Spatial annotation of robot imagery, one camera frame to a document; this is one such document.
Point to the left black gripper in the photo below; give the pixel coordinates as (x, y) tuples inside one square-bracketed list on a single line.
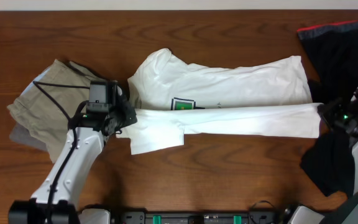
[(130, 119)]

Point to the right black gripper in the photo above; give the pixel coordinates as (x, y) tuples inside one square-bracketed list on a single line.
[(329, 110)]

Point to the white printed t-shirt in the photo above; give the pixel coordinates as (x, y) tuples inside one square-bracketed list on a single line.
[(173, 98)]

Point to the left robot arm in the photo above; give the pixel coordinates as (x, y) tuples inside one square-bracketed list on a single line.
[(56, 199)]

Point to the black garment red trim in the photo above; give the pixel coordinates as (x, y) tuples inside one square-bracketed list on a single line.
[(333, 51)]

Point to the folded khaki trousers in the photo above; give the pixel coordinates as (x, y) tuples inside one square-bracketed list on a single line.
[(68, 85)]

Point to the folded grey garment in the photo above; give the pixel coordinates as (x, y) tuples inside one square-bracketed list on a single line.
[(21, 135)]

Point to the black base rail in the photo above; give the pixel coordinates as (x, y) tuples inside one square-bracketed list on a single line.
[(142, 217)]

